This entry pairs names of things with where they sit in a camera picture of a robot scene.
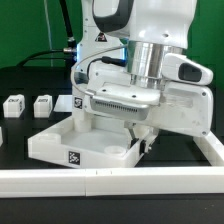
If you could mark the white sheet with tags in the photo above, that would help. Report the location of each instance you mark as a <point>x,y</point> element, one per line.
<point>63,103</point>

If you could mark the white front obstacle bar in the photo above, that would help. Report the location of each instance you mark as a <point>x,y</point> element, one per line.
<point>108,182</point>

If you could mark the white square table top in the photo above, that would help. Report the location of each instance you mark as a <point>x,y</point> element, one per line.
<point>104,146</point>

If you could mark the white obstacle bar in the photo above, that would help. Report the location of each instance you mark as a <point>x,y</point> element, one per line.
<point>212,149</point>
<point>108,182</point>

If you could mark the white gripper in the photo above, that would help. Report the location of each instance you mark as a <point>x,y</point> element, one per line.
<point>185,103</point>

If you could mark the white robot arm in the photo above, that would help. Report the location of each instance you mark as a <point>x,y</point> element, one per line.
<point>153,29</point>

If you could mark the white block at left edge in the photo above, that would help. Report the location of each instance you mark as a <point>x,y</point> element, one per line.
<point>1,137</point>

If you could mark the white right obstacle bar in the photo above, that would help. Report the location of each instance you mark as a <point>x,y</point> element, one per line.
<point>212,149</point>

